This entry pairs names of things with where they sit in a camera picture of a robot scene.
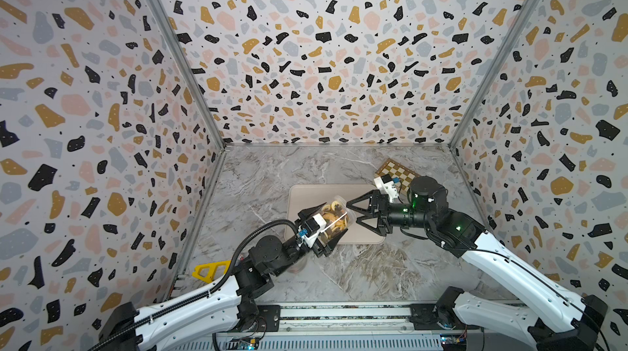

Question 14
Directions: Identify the wooden chessboard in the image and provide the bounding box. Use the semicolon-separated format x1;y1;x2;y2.
375;158;420;194

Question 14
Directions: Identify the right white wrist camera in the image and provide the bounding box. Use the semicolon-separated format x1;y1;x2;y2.
374;174;401;204

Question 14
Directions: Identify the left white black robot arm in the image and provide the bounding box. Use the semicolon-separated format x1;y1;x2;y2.
93;200;355;350

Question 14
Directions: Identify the yellow plastic letter toy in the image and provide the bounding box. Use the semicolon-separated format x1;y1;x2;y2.
191;260;231;284

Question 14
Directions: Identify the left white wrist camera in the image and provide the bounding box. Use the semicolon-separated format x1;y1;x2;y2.
298;214;327;248

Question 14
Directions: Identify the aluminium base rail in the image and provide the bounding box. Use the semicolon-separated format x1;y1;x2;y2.
136;302;530;350

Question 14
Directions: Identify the black corrugated cable conduit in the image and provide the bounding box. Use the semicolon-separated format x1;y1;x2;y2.
87;219;299;351

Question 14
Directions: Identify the clear plastic cookie jar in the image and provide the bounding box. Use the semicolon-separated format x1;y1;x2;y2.
313;196;355;245

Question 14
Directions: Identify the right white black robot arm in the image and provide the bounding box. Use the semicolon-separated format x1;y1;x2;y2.
347;176;608;350

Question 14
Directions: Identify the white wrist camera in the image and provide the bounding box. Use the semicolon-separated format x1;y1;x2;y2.
374;174;401;204
298;214;327;248

